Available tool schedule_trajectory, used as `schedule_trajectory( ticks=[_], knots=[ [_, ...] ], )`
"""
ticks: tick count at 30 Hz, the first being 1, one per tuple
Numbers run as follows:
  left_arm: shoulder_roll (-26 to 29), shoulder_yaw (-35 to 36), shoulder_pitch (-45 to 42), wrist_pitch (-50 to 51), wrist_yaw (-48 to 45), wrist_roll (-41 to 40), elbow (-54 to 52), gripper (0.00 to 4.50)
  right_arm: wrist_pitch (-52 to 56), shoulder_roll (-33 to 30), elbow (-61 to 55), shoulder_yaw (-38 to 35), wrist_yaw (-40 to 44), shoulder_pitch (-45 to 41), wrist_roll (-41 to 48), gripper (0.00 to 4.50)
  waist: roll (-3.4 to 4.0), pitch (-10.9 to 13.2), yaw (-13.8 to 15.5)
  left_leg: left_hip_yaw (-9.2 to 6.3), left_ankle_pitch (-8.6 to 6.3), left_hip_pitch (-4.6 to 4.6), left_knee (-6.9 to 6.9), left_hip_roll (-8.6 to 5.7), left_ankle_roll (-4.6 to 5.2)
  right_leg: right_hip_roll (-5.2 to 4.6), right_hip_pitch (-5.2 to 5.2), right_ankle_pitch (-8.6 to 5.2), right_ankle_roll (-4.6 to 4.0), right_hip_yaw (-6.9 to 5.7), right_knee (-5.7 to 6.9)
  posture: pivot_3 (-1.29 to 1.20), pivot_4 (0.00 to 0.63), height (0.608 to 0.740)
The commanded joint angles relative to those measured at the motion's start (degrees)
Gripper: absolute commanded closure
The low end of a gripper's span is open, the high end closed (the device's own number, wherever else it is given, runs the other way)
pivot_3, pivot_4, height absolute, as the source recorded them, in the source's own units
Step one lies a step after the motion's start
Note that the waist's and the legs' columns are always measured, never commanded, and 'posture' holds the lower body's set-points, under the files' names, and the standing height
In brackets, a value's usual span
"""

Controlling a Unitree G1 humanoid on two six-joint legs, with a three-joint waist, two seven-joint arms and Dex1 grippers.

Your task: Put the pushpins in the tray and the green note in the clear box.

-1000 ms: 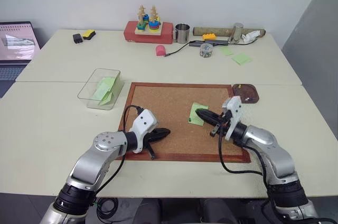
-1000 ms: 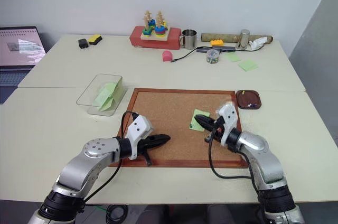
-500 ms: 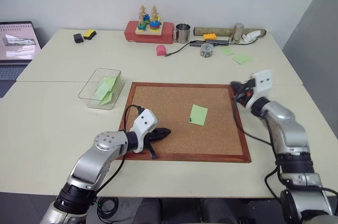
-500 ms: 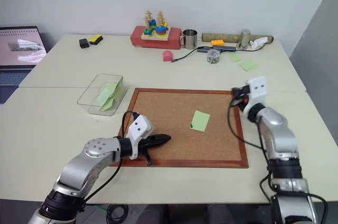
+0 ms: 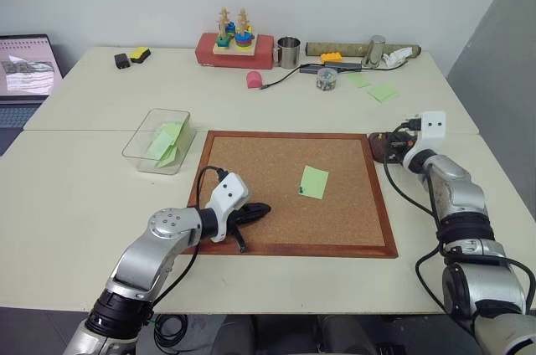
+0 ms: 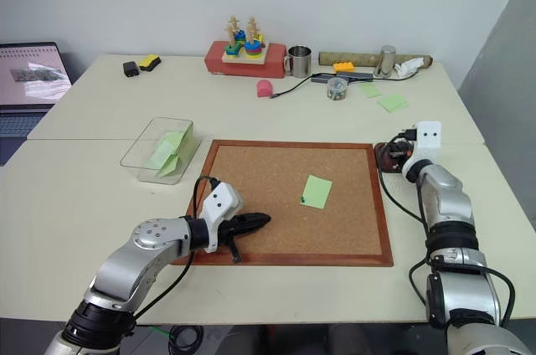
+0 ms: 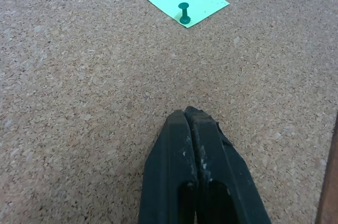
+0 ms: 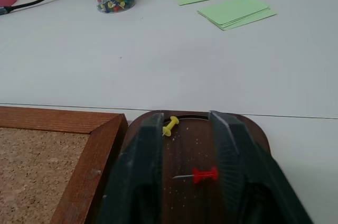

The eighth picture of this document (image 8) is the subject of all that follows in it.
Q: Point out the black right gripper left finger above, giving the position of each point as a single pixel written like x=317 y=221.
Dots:
x=137 y=171

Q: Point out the yellow pushpin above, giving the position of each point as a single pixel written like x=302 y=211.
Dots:
x=170 y=126

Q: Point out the red pushpin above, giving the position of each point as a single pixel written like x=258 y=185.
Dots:
x=203 y=175

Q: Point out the stack of green notes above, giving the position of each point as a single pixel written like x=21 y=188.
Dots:
x=236 y=11

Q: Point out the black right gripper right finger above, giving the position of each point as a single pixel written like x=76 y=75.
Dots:
x=237 y=166

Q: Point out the dark wooden tray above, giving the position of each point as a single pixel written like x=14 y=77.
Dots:
x=190 y=150

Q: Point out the wood-framed cork board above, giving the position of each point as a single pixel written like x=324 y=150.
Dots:
x=37 y=160

